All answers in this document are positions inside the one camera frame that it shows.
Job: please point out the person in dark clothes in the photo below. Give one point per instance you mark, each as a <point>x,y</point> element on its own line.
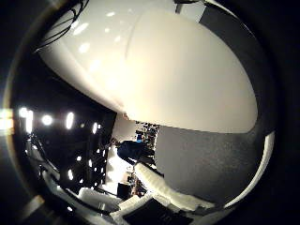
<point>132,150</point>

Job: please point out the dark grey table mat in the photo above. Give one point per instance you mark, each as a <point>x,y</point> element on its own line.
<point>203,162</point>

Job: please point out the white plastic cup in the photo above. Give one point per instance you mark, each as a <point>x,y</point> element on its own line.
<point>187,75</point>

